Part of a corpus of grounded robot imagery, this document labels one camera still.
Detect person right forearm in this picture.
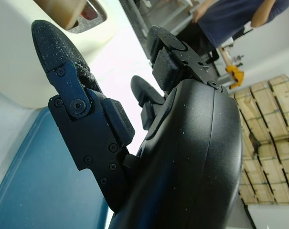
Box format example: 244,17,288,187
193,0,215,24

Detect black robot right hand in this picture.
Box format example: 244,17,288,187
31,19,243,229

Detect browned toast slice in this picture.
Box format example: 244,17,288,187
35,0,88,31

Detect teal plastic tray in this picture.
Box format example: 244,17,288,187
0,108,116,229

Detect yellow metal tool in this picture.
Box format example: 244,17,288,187
225,65,245,89

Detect stacked wooden crates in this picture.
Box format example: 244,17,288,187
232,73,289,206

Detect person left forearm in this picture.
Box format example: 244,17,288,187
250,0,278,29

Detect cream white two-slot toaster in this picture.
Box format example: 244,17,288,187
0,0,118,111

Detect person in dark clothes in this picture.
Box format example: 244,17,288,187
176,0,289,63

